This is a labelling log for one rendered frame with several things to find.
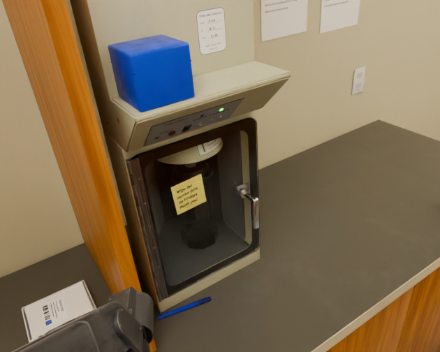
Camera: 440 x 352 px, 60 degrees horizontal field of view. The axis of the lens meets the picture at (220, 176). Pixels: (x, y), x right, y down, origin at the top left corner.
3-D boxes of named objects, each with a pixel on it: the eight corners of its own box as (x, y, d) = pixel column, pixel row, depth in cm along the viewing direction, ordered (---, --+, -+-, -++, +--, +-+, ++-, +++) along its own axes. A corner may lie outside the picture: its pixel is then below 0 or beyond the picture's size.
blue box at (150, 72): (118, 97, 67) (106, 45, 62) (169, 84, 71) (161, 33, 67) (140, 113, 60) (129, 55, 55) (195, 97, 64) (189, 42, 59)
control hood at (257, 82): (120, 149, 72) (108, 98, 67) (256, 105, 86) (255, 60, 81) (144, 173, 64) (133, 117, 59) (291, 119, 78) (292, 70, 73)
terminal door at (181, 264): (160, 299, 94) (128, 157, 73) (258, 247, 107) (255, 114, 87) (161, 301, 94) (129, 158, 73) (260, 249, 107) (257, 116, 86)
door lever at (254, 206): (249, 217, 99) (241, 221, 98) (248, 186, 94) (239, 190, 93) (262, 228, 95) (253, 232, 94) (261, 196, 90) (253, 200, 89)
